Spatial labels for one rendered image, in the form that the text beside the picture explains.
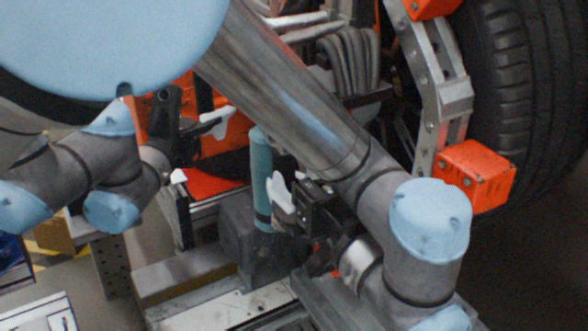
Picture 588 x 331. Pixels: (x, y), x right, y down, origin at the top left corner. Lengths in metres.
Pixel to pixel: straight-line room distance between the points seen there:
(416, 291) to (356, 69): 0.34
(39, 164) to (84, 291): 1.21
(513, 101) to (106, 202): 0.60
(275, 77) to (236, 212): 0.98
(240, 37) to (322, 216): 0.31
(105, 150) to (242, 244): 0.71
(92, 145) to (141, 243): 1.27
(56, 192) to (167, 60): 0.47
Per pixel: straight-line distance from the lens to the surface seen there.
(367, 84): 0.74
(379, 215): 0.53
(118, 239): 1.66
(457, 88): 0.79
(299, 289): 1.56
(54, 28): 0.23
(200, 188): 1.74
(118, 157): 0.75
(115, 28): 0.24
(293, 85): 0.47
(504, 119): 0.82
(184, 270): 1.66
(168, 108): 0.90
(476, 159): 0.80
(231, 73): 0.44
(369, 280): 0.59
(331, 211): 0.66
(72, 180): 0.71
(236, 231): 1.38
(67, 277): 1.94
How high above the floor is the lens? 1.31
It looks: 35 degrees down
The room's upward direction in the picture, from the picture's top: straight up
